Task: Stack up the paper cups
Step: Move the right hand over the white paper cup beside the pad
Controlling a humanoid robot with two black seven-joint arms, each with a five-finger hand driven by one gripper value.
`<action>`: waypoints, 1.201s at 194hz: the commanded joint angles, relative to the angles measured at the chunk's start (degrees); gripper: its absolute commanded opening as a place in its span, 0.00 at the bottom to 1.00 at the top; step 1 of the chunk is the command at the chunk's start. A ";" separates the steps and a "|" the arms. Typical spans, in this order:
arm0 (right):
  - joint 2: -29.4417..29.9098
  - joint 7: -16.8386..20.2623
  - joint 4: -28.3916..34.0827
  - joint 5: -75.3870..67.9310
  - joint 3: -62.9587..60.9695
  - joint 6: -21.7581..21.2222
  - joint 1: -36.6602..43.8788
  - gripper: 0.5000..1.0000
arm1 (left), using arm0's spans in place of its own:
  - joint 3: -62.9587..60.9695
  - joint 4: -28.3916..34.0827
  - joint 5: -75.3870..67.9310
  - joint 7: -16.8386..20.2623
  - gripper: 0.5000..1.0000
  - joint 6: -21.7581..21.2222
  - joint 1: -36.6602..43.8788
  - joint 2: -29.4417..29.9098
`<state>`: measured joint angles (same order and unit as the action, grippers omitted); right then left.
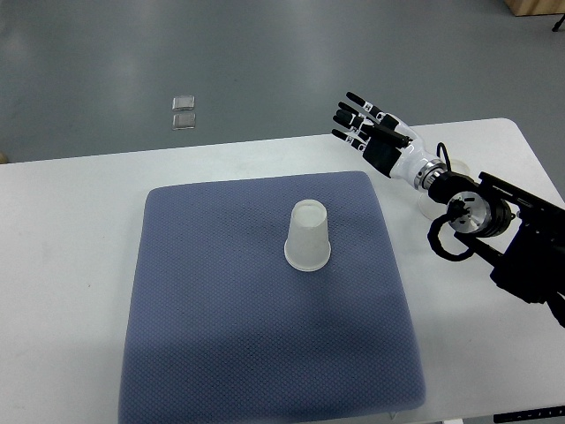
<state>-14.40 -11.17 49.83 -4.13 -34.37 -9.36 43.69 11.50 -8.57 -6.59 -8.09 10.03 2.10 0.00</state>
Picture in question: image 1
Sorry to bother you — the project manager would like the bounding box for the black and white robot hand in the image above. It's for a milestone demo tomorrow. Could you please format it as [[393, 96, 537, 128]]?
[[332, 92, 433, 183]]

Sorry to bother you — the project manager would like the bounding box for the white paper cup on mat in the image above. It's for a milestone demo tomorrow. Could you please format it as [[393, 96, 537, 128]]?
[[283, 199, 331, 272]]

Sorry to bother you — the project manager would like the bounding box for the wooden furniture corner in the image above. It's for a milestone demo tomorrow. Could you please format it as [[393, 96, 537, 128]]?
[[504, 0, 564, 17]]

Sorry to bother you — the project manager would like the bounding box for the black tripod foot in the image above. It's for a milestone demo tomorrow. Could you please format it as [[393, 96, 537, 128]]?
[[552, 15, 565, 32]]

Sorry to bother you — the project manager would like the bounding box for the upper metal floor plate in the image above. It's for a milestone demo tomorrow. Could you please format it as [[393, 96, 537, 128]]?
[[172, 95, 195, 110]]

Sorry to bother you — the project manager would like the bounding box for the blue-grey mesh mat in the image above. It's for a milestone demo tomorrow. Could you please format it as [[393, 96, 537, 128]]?
[[118, 171, 426, 423]]

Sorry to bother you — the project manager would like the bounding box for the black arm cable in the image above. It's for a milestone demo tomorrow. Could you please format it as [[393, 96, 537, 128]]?
[[426, 141, 476, 263]]

